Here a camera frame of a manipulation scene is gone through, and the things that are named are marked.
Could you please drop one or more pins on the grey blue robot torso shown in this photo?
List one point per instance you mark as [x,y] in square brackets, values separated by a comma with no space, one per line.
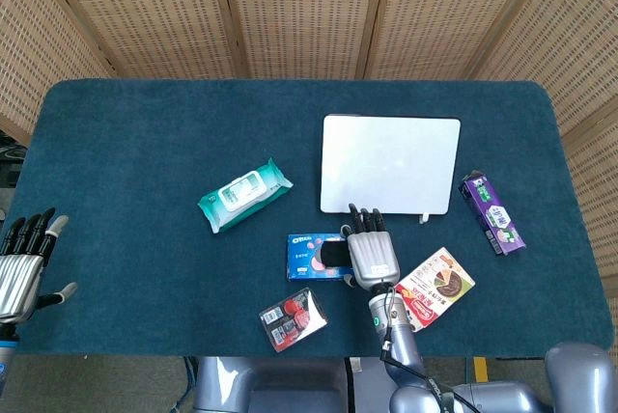
[270,384]

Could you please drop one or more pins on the white board with black frame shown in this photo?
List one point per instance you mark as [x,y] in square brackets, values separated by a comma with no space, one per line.
[386,162]

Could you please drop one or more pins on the green wet wipes pack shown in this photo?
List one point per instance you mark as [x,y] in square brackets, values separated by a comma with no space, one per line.
[241,196]

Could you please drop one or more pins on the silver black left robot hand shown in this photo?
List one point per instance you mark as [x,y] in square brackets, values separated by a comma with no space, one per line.
[19,278]

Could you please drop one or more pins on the purple carton box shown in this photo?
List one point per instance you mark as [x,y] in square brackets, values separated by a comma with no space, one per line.
[492,212]

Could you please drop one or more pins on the red white snack box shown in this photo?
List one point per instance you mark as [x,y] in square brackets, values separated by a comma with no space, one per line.
[437,287]

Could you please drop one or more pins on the clear box with red items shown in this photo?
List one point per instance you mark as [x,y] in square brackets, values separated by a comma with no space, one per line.
[292,319]

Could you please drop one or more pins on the white plastic easel stand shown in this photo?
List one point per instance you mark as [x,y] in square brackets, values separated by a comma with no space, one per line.
[424,218]

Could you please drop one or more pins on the blue Oreo cookie box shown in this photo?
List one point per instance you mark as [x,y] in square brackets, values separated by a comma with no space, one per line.
[301,258]

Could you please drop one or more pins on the black board eraser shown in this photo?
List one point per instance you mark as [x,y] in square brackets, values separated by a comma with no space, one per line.
[333,256]

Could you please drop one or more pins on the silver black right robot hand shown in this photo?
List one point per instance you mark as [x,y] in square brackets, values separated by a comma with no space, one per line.
[372,254]

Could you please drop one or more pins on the teal table cloth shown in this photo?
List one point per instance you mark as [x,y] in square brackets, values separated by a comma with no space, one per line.
[145,263]

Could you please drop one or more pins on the woven wooden folding screen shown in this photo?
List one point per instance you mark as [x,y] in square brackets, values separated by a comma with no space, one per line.
[299,12]

